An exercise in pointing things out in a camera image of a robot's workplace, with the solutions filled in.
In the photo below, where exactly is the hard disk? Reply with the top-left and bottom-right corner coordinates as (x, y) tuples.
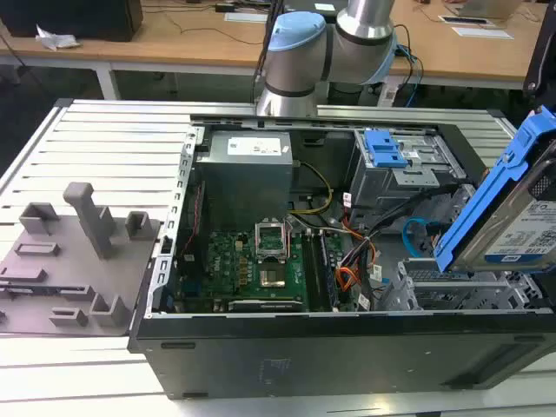
(433, 105), (556, 275)

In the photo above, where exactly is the white paper sheet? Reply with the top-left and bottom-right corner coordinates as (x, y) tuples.
(451, 25), (514, 41)
(224, 11), (270, 23)

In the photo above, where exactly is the blue drive cage latch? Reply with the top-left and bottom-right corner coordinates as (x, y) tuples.
(364, 129), (409, 169)

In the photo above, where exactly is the metal drive cage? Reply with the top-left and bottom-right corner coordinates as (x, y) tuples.
(349, 128), (468, 210)

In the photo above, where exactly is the black RAM stick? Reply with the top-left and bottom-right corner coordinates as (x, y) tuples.
(319, 232), (340, 310)

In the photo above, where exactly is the grey power supply unit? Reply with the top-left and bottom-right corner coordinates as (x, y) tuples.
(200, 129), (295, 235)

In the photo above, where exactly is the metal CPU socket cover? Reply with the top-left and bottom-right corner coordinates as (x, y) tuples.
(254, 220), (290, 264)

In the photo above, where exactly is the CPU socket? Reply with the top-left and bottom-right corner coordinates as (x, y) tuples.
(258, 265), (288, 291)

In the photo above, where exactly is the black graphics card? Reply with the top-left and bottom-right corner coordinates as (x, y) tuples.
(228, 298), (305, 313)

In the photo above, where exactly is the green motherboard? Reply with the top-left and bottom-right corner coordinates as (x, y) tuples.
(175, 229), (361, 314)

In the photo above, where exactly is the black open PC case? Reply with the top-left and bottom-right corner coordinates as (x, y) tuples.
(127, 113), (556, 400)

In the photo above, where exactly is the black box on desk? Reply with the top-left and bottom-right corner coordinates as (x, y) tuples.
(0, 0), (144, 43)

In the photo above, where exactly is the crumpled white paper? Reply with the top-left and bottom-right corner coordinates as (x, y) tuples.
(35, 24), (82, 51)

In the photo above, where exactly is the grey parts rack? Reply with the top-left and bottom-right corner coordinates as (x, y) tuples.
(0, 182), (162, 338)

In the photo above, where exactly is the black wire bundle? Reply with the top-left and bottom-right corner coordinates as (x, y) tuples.
(364, 182), (468, 244)

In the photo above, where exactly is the blue disk wire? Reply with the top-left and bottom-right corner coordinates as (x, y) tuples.
(402, 216), (440, 261)

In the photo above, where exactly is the yellow black power wire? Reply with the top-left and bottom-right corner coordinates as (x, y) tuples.
(289, 160), (334, 216)

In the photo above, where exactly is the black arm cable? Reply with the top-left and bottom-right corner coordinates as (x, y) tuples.
(253, 0), (287, 103)

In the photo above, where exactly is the orange wire bundle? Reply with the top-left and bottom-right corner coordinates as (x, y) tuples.
(336, 216), (379, 301)

